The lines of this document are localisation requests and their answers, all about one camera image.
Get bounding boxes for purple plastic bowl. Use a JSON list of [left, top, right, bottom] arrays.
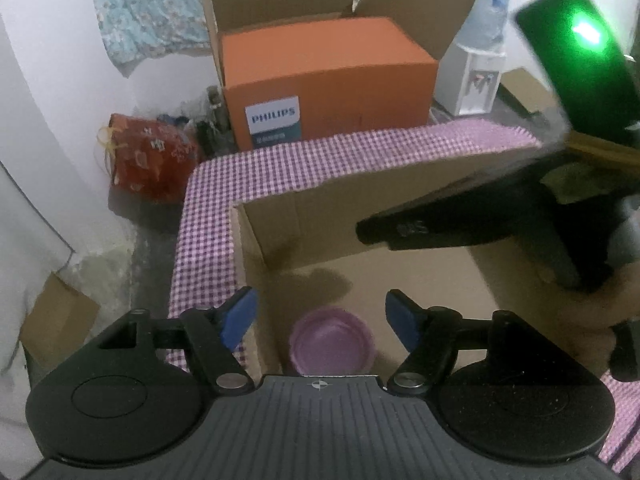
[[289, 308, 378, 377]]

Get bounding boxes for blue water jug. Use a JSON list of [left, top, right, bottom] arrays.
[[465, 0, 523, 56]]

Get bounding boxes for person's right hand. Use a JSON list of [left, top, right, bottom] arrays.
[[556, 264, 640, 357]]

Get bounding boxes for dark bottles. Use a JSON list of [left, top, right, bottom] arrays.
[[197, 85, 236, 158]]

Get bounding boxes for purple checkered tablecloth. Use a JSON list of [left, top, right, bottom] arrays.
[[167, 120, 640, 473]]

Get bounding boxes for red gift bag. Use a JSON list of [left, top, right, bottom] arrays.
[[97, 112, 203, 206]]

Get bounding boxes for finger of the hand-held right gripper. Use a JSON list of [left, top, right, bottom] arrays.
[[356, 157, 567, 253]]

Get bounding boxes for white water dispenser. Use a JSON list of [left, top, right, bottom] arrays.
[[439, 42, 507, 117]]

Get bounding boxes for blue floral cloth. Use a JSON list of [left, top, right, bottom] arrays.
[[85, 0, 381, 78]]

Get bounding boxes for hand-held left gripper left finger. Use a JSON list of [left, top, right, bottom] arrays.
[[95, 286, 259, 396]]

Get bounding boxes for flat cardboard piece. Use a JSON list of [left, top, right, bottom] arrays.
[[497, 67, 563, 121]]

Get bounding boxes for small brown cardboard box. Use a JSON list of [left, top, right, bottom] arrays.
[[20, 271, 101, 373]]

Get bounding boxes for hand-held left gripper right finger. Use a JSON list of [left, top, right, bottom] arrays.
[[384, 288, 546, 396]]

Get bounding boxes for orange box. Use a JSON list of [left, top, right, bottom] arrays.
[[220, 16, 440, 152]]

